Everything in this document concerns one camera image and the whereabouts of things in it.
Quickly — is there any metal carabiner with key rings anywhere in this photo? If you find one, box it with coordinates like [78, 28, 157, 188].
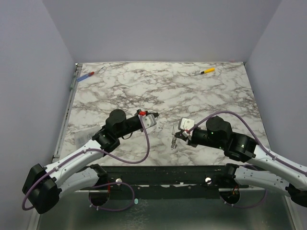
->
[171, 125, 177, 150]

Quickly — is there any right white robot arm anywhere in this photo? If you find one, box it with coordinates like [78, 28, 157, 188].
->
[174, 114, 307, 207]

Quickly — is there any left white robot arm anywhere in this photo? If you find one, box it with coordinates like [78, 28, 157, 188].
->
[22, 109, 159, 214]

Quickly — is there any yellow screwdriver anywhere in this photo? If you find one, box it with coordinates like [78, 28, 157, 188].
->
[201, 68, 215, 74]

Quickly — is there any blue red screwdriver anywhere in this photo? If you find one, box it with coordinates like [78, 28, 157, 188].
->
[76, 67, 104, 82]

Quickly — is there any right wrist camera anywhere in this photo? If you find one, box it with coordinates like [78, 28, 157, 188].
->
[178, 118, 195, 132]

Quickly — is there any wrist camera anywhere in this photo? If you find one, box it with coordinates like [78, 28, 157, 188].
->
[139, 111, 159, 129]
[178, 118, 195, 132]

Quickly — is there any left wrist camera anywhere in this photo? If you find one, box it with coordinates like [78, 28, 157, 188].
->
[139, 111, 159, 129]

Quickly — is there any black mounting rail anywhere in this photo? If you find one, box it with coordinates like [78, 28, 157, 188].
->
[89, 164, 238, 200]

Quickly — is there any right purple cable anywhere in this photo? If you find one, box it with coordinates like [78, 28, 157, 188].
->
[183, 110, 307, 208]

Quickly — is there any purple cable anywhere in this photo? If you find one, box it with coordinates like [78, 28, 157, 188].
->
[22, 115, 151, 212]
[183, 110, 307, 208]

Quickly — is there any aluminium side rail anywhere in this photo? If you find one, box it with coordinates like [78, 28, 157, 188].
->
[52, 63, 83, 163]

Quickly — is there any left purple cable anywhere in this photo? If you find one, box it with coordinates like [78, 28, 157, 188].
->
[22, 115, 151, 212]

